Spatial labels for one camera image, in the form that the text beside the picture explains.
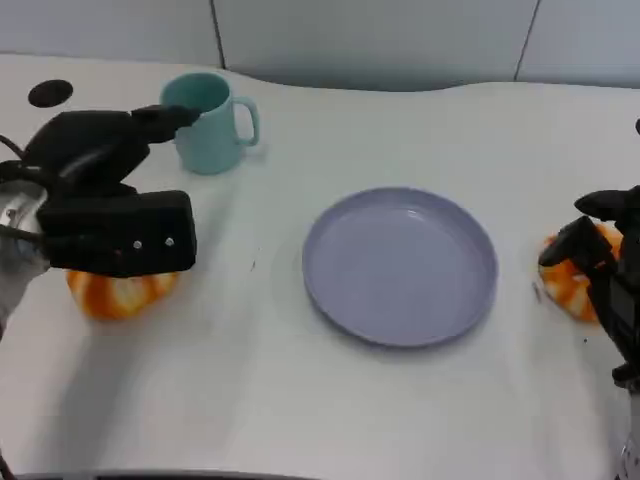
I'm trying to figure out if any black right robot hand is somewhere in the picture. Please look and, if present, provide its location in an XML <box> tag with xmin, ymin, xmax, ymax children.
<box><xmin>537</xmin><ymin>184</ymin><xmax>640</xmax><ymax>387</ymax></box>

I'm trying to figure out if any black round table hole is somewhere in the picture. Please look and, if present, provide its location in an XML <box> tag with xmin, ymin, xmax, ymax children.
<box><xmin>28</xmin><ymin>79</ymin><xmax>74</xmax><ymax>108</ymax></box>

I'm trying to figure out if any pale green mug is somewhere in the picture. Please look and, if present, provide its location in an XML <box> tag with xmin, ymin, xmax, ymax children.
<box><xmin>159</xmin><ymin>72</ymin><xmax>261</xmax><ymax>176</ymax></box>

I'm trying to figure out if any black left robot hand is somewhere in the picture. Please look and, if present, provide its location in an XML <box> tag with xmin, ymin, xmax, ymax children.
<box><xmin>22</xmin><ymin>104</ymin><xmax>202</xmax><ymax>199</ymax></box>

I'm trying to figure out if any dark robot torso edge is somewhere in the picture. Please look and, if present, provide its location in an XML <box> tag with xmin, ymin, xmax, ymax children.
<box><xmin>0</xmin><ymin>469</ymin><xmax>314</xmax><ymax>480</ymax></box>

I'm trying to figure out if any orange white toy bread roll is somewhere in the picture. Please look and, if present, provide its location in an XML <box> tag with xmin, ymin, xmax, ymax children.
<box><xmin>66</xmin><ymin>269</ymin><xmax>180</xmax><ymax>322</ymax></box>
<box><xmin>537</xmin><ymin>222</ymin><xmax>625</xmax><ymax>325</ymax></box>

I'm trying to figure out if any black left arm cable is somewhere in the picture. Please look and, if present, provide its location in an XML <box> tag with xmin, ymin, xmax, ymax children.
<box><xmin>0</xmin><ymin>133</ymin><xmax>32</xmax><ymax>174</ymax></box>

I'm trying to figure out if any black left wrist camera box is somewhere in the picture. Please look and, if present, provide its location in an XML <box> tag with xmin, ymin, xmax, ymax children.
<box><xmin>37</xmin><ymin>189</ymin><xmax>199</xmax><ymax>279</ymax></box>

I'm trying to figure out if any lilac plate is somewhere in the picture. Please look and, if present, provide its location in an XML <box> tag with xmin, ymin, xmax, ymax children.
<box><xmin>301</xmin><ymin>186</ymin><xmax>500</xmax><ymax>350</ymax></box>

